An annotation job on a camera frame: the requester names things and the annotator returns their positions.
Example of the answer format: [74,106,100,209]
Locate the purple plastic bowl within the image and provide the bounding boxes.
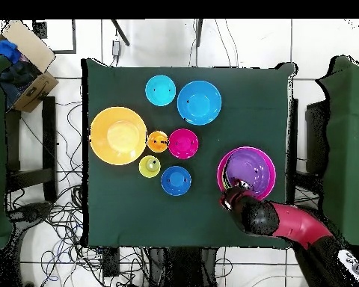
[223,148,272,196]

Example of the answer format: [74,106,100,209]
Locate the large pink plastic bowl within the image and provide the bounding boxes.
[216,145,277,202]

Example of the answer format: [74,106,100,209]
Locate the small red plastic bowl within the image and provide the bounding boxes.
[168,128,200,160]

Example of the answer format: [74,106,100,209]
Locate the small dark blue bowl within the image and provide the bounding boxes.
[160,165,193,197]

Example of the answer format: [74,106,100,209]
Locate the yellow plastic cup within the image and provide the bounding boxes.
[138,155,162,179]

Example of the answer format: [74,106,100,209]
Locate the orange plastic cup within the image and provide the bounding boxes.
[147,130,170,154]

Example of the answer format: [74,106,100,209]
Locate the medium blue plastic bowl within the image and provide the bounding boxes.
[177,80,223,126]

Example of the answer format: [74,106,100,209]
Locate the dark green tablecloth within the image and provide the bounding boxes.
[81,57,298,249]

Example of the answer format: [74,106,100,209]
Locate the small light blue bowl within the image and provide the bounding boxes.
[144,74,177,108]

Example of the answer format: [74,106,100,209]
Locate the large orange plastic bowl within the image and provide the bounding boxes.
[88,106,148,166]

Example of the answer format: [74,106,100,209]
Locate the black power strip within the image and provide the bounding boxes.
[102,247,120,277]

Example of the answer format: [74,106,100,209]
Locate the black tripod leg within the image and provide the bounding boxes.
[110,19,131,47]
[194,19,203,47]

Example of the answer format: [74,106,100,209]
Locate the dark fabric bundle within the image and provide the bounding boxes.
[0,59,44,110]

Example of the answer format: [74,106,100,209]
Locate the cardboard box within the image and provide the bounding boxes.
[0,19,60,114]

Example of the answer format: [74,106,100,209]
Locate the bright blue cloth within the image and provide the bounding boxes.
[0,39,22,65]

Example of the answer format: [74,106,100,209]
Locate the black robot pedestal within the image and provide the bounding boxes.
[147,246,219,287]

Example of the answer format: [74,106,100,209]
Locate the tangle of floor cables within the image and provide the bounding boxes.
[5,101,150,287]

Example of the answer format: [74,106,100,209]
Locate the black metal frame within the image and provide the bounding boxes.
[4,95,58,203]

